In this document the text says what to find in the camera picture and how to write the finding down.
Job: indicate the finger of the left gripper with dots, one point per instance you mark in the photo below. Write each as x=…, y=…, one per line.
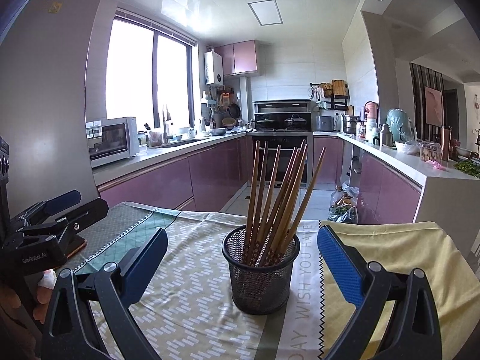
x=35, y=232
x=41, y=211

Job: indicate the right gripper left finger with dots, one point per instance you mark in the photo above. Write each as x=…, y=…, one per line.
x=70, y=330

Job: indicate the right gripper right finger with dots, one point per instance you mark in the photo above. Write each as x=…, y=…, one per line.
x=413, y=330

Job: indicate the wooden chopstick red end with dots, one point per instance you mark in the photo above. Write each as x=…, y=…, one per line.
x=252, y=204

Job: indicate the left hand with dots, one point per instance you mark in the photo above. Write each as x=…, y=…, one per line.
x=44, y=292

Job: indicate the brown phone on table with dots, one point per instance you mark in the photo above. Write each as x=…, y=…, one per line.
x=77, y=244

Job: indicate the white microwave oven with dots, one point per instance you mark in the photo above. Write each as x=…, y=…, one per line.
x=111, y=140

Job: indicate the patterned beige green tablecloth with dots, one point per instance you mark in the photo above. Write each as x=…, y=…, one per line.
x=187, y=311

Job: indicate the plastic bag on floor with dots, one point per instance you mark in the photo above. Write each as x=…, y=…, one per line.
x=343, y=204

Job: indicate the pink lower cabinets left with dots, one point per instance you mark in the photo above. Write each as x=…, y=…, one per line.
x=203, y=175

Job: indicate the black mesh utensil cup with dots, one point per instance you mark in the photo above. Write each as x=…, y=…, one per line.
x=258, y=290

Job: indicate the window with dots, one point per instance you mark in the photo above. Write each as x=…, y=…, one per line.
x=150, y=73

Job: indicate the teal bag on counter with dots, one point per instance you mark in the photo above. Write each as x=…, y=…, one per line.
x=400, y=125

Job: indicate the steel stock pot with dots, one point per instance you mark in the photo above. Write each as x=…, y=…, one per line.
x=349, y=124

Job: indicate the white water heater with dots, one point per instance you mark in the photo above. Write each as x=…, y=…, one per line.
x=213, y=66

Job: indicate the black built-in oven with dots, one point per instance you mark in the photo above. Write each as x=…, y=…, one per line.
x=287, y=140

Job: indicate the black range hood stove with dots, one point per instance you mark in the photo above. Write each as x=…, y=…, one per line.
x=283, y=115

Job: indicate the pink upper cabinet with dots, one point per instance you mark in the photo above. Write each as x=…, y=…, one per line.
x=239, y=59

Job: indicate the ceiling light panel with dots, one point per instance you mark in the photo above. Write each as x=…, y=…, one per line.
x=266, y=12

